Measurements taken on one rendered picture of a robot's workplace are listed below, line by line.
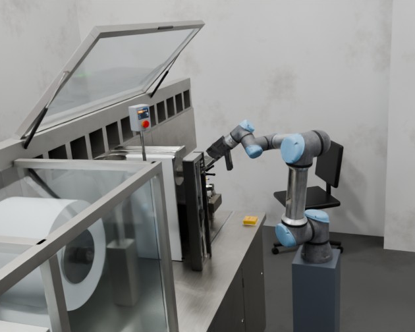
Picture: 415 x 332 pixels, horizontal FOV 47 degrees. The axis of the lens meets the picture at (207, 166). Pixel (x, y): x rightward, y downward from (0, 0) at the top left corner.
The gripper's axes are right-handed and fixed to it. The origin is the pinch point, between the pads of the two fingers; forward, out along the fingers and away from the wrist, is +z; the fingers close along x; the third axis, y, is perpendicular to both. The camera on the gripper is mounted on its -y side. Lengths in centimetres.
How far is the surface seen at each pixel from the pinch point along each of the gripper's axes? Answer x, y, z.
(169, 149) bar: 27.8, 18.7, -6.0
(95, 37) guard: 89, 57, -44
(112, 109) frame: 24, 53, 4
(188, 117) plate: -78, 33, 20
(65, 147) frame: 66, 47, 10
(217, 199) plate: -18.8, -18.8, 16.2
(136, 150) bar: 31.0, 29.3, 6.1
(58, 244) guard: 152, 12, -34
